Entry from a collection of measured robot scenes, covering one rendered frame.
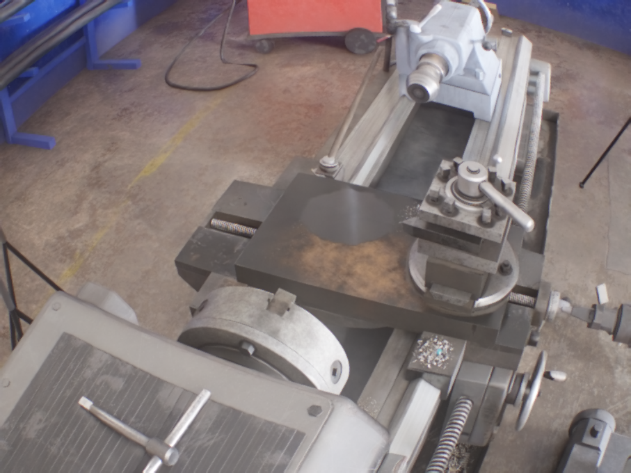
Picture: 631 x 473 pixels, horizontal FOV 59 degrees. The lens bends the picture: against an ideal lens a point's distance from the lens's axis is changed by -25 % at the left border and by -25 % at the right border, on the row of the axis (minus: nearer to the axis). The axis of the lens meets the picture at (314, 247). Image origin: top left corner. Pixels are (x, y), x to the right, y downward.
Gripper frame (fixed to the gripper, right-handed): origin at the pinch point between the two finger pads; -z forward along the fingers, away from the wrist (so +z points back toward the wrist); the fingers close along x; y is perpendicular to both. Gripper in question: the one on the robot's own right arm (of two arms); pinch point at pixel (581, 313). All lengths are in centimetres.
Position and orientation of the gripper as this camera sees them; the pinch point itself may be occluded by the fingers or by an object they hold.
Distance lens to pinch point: 143.2
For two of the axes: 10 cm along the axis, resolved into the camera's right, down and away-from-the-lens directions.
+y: -2.5, 9.7, -0.2
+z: 9.2, 2.3, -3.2
